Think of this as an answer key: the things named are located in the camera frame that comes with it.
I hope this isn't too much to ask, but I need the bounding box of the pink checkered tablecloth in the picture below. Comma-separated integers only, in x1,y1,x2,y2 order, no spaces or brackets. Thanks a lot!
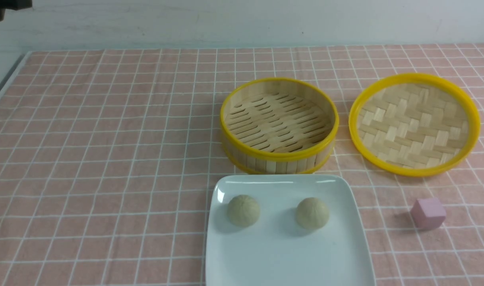
0,43,484,286

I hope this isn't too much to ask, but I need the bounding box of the steamed bun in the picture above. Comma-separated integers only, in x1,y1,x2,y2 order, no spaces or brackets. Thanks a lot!
295,197,330,230
227,194,261,228

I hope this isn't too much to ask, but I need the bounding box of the black robot arm viewer left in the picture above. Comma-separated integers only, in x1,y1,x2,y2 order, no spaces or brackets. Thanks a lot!
0,0,33,22

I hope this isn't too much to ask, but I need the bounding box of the yellow rimmed bamboo steamer basket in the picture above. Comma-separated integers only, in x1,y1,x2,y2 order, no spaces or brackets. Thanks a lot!
220,78,340,174

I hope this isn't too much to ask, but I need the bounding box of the pink cube block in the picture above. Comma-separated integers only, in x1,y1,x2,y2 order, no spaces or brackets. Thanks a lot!
410,197,447,230

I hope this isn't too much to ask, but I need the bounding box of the yellow rimmed woven steamer lid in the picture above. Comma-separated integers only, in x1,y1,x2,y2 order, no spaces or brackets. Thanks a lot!
348,73,481,177

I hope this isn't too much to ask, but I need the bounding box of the white square plate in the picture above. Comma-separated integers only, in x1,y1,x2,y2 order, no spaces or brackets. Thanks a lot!
205,174,377,286

